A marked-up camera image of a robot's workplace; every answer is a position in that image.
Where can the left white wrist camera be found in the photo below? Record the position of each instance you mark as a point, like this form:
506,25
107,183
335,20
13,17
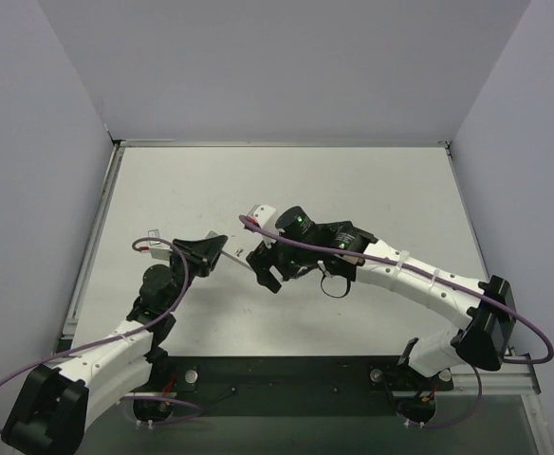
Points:
158,250

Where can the black tv remote control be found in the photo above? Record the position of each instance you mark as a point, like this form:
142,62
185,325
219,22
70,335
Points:
333,228

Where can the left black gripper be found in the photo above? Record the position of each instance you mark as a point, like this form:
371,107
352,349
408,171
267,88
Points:
193,256

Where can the aluminium front rail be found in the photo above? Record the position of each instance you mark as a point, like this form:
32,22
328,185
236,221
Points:
495,376

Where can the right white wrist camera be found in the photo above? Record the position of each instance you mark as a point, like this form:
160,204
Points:
265,217

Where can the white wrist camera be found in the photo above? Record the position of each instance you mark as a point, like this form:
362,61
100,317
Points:
265,217
158,250

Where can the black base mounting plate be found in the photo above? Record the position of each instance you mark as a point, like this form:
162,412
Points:
219,400

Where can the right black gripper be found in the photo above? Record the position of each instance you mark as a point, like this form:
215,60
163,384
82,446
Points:
267,259

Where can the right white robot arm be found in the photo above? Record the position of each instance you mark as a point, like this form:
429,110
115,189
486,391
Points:
479,312

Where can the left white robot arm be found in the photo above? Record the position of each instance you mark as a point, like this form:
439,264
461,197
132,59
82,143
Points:
56,405

